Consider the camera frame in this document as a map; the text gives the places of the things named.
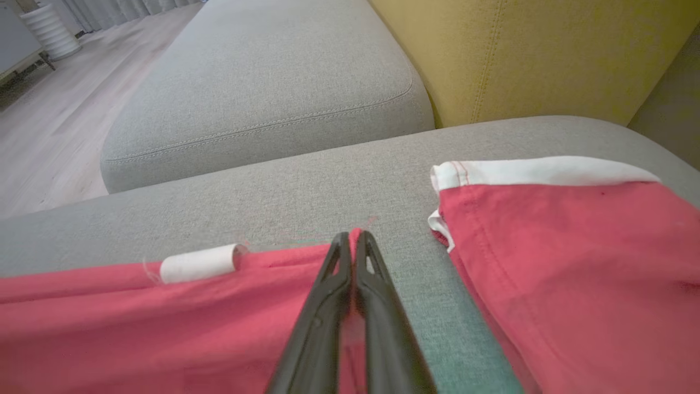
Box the red jersey with white trim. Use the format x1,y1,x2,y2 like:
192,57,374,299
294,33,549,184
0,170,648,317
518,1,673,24
0,227,383,394

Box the white cabinet with legs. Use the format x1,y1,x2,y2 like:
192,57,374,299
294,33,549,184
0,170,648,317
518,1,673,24
0,0,56,88

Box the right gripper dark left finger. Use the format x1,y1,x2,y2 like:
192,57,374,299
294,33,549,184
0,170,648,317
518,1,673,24
265,232,355,394

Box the white ribbed cylinder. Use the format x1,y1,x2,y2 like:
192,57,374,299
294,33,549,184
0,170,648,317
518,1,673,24
20,3,83,61

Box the light grey curtain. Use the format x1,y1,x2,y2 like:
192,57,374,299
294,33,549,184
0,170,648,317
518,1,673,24
57,0,206,25

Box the grey sofa ottoman cushion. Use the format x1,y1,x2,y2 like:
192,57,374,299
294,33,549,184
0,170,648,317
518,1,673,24
100,0,435,194

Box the red shorts with white stripe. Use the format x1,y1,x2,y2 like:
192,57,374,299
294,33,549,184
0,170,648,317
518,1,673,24
428,156,700,394

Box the large grey sofa seat cushion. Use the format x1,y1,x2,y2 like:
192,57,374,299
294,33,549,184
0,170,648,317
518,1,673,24
0,115,700,394

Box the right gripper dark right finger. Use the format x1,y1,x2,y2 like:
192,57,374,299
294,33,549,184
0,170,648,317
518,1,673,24
354,230,438,394

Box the dark olive sofa back cushion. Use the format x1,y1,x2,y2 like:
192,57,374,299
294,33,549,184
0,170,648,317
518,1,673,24
628,25,700,171

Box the mustard yellow sofa back cushion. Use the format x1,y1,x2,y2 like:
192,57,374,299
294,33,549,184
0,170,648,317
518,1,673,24
367,0,700,129

